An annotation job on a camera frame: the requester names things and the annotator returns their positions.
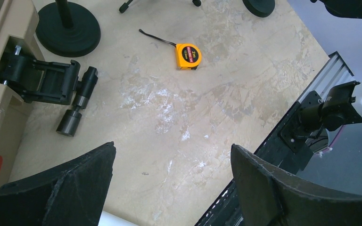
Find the yellow tape measure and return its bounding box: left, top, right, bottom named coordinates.
left=139, top=29, right=202, bottom=70

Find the black tripod shock-mount stand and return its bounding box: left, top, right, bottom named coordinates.
left=119, top=0, right=201, bottom=14

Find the black round-base clip stand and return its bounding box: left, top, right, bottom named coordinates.
left=242, top=0, right=275, bottom=18

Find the tan plastic tool case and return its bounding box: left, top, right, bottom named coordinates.
left=0, top=0, right=43, bottom=187

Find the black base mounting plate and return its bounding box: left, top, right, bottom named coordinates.
left=196, top=91, right=328, bottom=226

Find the black round-base shock-mount stand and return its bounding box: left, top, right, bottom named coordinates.
left=35, top=0, right=101, bottom=57

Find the white grey-headed microphone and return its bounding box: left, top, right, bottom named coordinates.
left=98, top=211, right=137, bottom=226

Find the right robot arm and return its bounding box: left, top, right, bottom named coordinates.
left=297, top=0, right=362, bottom=134

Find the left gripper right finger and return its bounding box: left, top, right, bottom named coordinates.
left=230, top=144, right=362, bottom=226

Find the black T-shaped adapter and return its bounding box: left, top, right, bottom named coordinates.
left=56, top=66, right=98, bottom=137

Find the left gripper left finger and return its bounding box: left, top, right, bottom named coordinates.
left=0, top=142, right=116, bottom=226

